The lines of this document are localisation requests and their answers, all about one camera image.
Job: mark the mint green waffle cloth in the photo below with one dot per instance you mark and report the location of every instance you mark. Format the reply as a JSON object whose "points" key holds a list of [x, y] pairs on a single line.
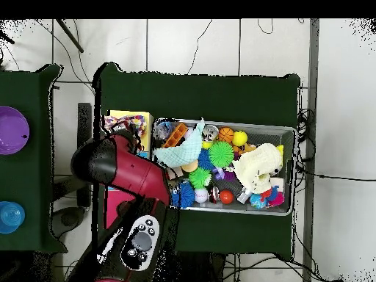
{"points": [[182, 153]]}

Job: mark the white colourful spotted cloth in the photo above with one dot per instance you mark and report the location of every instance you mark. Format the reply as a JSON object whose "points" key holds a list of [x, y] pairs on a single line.
{"points": [[136, 121]]}

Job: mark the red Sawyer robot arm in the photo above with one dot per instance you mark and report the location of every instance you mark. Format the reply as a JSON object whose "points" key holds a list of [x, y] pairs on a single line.
{"points": [[129, 173]]}

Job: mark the wooden three-hole box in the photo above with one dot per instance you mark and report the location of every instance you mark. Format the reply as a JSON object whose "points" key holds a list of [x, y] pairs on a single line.
{"points": [[114, 202]]}

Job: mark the clear mesh bin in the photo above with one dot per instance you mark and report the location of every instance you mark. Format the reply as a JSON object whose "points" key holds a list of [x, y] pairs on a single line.
{"points": [[288, 141]]}

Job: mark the round wooden disc toy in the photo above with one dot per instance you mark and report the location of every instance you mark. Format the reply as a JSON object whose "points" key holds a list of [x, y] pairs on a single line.
{"points": [[189, 166]]}

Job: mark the silver drink can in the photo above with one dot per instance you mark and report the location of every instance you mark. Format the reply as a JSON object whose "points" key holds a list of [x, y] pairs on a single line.
{"points": [[210, 132]]}

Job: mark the green spiky ball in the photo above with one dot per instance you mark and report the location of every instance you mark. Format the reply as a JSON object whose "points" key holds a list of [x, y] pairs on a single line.
{"points": [[221, 154]]}

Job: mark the large blue spiky ball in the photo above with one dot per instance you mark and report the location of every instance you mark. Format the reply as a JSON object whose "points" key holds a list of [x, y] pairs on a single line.
{"points": [[187, 195]]}

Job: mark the small orange basketball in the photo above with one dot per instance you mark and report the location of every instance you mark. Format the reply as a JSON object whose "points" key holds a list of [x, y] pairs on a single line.
{"points": [[225, 134]]}

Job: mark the yellow ball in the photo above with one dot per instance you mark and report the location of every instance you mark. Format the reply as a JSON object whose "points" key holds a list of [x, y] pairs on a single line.
{"points": [[239, 138]]}

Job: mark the red-orange ball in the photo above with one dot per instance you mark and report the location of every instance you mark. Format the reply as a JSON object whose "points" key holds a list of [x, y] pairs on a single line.
{"points": [[226, 197]]}

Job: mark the cream waffle cloth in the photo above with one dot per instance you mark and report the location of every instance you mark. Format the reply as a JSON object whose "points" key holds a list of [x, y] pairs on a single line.
{"points": [[258, 164]]}

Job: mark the black panel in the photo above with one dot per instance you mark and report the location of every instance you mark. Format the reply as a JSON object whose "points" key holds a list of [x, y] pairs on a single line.
{"points": [[84, 123]]}

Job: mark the green side table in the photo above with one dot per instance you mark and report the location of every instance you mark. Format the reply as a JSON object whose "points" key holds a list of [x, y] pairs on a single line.
{"points": [[35, 176]]}

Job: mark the black rod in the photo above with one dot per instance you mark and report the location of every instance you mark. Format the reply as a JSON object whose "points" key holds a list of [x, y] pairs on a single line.
{"points": [[70, 36]]}

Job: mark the purple bowl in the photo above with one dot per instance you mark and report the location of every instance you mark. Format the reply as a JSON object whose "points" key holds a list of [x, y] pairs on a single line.
{"points": [[12, 130]]}

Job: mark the blue bowl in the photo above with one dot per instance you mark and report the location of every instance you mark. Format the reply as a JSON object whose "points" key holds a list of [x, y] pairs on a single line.
{"points": [[10, 217]]}

